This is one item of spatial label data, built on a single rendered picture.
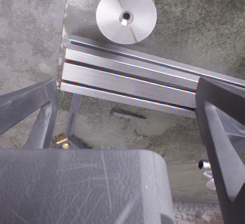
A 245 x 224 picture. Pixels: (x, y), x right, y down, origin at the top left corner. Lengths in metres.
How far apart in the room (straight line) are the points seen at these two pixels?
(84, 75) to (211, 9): 0.15
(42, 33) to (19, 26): 0.12
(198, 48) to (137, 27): 0.10
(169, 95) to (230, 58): 0.09
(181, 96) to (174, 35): 0.07
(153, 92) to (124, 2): 0.12
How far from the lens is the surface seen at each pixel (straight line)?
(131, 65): 0.24
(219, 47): 0.29
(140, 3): 0.19
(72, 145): 0.40
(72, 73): 0.25
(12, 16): 1.35
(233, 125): 0.28
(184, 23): 0.26
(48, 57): 1.43
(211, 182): 0.36
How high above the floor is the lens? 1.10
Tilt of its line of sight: 43 degrees down
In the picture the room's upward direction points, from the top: 179 degrees counter-clockwise
